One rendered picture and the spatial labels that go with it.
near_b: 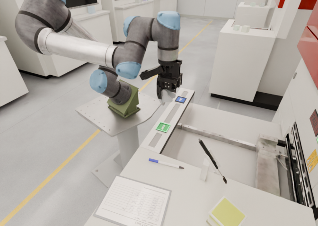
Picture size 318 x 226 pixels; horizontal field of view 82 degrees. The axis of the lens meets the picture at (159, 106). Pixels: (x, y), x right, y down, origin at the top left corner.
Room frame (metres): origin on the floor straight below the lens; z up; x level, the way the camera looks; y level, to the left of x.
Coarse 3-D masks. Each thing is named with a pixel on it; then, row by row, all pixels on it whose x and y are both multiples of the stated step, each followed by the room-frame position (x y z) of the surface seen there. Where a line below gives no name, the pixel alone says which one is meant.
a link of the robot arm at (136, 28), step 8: (136, 16) 0.68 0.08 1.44; (128, 24) 0.66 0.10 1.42; (136, 24) 0.65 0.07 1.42; (144, 24) 0.64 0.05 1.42; (128, 32) 0.66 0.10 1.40; (136, 32) 0.63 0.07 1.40; (144, 32) 0.64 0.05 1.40; (128, 40) 0.61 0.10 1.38; (136, 40) 0.61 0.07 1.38; (144, 40) 0.62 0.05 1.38; (152, 40) 0.64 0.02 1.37
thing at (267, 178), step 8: (256, 144) 0.64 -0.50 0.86; (264, 144) 0.62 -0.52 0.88; (256, 152) 0.59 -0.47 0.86; (256, 160) 0.54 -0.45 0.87; (264, 160) 0.52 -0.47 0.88; (272, 160) 0.52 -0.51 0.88; (256, 168) 0.49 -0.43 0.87; (264, 168) 0.48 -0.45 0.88; (272, 168) 0.48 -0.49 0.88; (256, 176) 0.45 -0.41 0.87; (264, 176) 0.44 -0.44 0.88; (272, 176) 0.44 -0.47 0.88; (256, 184) 0.41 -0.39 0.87; (264, 184) 0.41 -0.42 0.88; (272, 184) 0.41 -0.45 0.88; (272, 192) 0.37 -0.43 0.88
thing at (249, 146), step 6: (186, 126) 0.78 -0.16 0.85; (192, 132) 0.76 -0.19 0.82; (198, 132) 0.75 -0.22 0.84; (204, 132) 0.74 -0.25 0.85; (210, 132) 0.73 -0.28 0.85; (216, 138) 0.71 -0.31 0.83; (222, 138) 0.70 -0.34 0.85; (228, 138) 0.69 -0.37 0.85; (234, 144) 0.67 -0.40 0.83; (240, 144) 0.66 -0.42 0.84; (246, 144) 0.65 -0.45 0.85; (252, 144) 0.65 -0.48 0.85; (252, 150) 0.63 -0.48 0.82
